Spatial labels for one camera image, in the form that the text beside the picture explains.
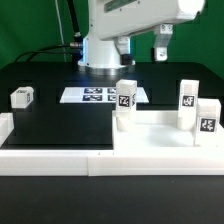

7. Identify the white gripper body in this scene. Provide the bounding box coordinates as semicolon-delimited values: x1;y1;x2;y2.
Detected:
89;0;205;40

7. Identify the thin white cable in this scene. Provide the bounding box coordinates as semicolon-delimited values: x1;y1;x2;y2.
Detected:
54;0;68;63

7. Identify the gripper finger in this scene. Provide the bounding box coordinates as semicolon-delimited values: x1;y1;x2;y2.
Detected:
115;36;132;65
154;24;173;62

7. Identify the white U-shaped fence wall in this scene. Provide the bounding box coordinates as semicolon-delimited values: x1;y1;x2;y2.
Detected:
0;112;224;177

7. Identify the white marker sheet with tags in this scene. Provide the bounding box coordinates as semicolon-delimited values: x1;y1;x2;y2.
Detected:
60;87;149;103

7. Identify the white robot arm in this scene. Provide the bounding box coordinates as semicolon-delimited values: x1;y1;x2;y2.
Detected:
78;0;206;75

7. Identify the white square table top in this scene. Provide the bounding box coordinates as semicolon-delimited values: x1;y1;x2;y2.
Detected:
111;109;224;152

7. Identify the black cable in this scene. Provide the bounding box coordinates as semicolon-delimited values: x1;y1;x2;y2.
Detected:
13;0;84;64

